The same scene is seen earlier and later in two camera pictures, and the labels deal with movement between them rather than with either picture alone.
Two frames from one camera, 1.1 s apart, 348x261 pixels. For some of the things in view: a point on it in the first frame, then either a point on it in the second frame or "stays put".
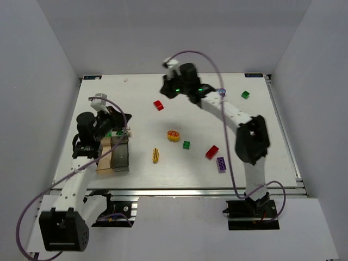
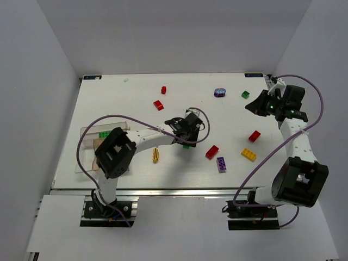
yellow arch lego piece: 155,155 stays put
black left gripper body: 117,119 → 186,139
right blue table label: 254,75 stays put
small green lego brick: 245,94 stays put
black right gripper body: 167,88 → 263,105
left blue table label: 92,77 stays put
